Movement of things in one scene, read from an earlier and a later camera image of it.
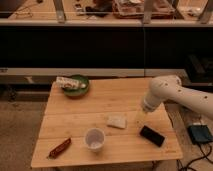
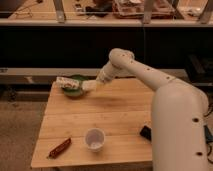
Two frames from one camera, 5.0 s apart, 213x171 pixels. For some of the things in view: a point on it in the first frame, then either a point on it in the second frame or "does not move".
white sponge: x=119 y=120 to x=89 y=85
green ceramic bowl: x=82 y=89 does not move
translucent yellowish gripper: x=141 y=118 to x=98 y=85
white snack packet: x=69 y=83 does not move
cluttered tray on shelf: x=134 y=9 does not move
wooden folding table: x=100 y=126 does not move
